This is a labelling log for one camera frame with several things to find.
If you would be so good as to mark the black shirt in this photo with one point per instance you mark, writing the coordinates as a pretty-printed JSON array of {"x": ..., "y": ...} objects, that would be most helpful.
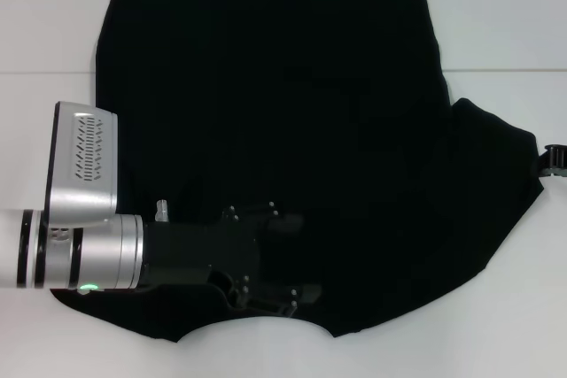
[{"x": 288, "y": 86}]

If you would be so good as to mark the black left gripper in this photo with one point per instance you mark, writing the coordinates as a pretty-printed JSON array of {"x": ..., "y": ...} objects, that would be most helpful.
[{"x": 199, "y": 249}]

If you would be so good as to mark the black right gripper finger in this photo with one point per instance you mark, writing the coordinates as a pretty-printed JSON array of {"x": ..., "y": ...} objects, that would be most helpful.
[
  {"x": 549, "y": 167},
  {"x": 558, "y": 151}
]

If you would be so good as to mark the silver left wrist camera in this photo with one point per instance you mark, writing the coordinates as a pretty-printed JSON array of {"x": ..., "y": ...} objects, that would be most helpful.
[{"x": 84, "y": 192}]

